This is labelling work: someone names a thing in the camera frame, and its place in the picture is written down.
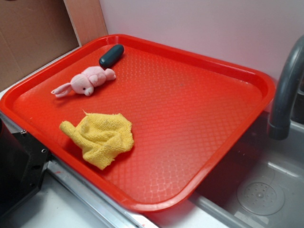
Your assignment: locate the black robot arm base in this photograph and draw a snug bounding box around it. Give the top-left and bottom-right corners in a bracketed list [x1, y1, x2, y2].
[0, 121, 50, 219]

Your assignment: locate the dark green plastic pickle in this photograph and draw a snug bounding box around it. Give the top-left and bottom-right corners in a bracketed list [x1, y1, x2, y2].
[99, 44, 124, 68]

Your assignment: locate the red plastic tray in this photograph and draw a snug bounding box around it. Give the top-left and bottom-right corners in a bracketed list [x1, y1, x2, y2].
[0, 35, 276, 212]

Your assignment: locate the yellow terry cloth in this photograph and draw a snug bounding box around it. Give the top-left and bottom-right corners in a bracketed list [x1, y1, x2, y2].
[59, 113, 134, 170]

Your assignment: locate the pink plush bunny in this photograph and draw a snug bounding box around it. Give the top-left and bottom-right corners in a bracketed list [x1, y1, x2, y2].
[51, 66, 116, 98]

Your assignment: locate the light wooden board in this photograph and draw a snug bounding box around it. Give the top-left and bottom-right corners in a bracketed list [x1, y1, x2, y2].
[64, 0, 108, 46]

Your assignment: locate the grey toy sink basin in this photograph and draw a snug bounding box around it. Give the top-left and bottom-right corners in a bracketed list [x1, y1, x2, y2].
[191, 114, 304, 228]

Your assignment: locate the grey toy faucet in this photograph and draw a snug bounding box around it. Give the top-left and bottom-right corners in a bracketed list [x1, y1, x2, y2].
[267, 36, 304, 140]

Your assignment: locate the brown cardboard panel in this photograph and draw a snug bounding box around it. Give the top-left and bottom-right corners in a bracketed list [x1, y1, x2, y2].
[0, 0, 79, 90]

